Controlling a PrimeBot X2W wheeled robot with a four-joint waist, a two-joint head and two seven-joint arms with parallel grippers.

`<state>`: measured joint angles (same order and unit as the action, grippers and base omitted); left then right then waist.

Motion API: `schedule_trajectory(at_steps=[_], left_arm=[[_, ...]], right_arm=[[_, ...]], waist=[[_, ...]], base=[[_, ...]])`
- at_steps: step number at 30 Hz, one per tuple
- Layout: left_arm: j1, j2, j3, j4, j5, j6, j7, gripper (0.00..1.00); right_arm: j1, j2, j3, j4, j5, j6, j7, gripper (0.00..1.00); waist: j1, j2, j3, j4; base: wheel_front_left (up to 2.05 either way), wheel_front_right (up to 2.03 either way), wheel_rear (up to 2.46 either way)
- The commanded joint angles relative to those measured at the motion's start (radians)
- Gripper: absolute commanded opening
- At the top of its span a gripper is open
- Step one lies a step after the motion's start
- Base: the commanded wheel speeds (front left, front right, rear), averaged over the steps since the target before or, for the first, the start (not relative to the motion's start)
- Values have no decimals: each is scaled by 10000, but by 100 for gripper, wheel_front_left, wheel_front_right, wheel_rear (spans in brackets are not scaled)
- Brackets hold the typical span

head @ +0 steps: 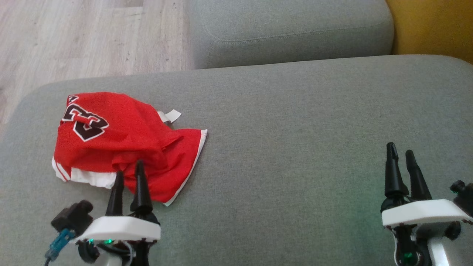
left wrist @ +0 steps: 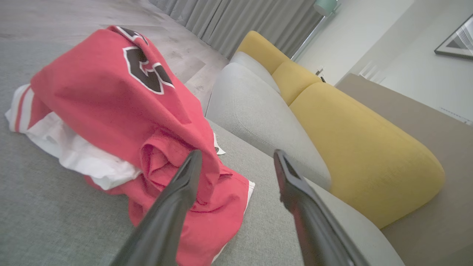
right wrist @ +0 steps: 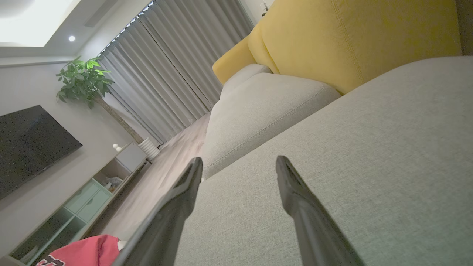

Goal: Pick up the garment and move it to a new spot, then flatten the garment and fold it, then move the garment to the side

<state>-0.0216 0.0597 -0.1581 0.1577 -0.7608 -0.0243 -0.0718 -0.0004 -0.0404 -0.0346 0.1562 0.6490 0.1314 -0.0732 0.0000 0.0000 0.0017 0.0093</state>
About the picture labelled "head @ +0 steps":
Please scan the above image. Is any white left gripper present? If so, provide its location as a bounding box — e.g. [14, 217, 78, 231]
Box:
[76, 160, 161, 266]

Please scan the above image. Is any mustard yellow cushion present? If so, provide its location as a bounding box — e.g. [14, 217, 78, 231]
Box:
[385, 0, 473, 64]

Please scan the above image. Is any grey fabric sofa section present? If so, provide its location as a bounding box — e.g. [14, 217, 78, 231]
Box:
[188, 0, 394, 69]

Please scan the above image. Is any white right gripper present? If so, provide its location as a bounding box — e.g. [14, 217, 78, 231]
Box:
[381, 142, 468, 266]

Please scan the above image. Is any red basketball jersey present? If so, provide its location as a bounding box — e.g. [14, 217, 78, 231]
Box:
[52, 92, 184, 190]

